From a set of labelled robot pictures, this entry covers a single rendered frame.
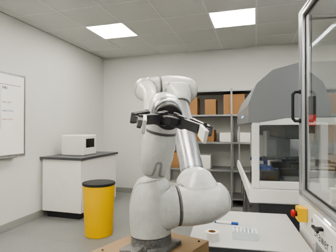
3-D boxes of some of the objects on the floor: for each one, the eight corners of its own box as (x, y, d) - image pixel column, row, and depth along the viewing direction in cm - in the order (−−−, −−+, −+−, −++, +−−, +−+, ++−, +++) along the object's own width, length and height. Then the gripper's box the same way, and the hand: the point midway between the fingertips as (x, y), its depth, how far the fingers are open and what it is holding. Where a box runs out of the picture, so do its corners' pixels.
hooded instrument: (249, 317, 204) (248, 63, 205) (237, 228, 386) (237, 94, 387) (449, 341, 181) (447, 55, 182) (336, 234, 363) (335, 91, 364)
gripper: (207, 134, 85) (227, 157, 65) (122, 120, 83) (114, 140, 62) (212, 109, 84) (234, 125, 63) (126, 94, 81) (119, 105, 60)
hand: (174, 131), depth 64 cm, fingers open, 13 cm apart
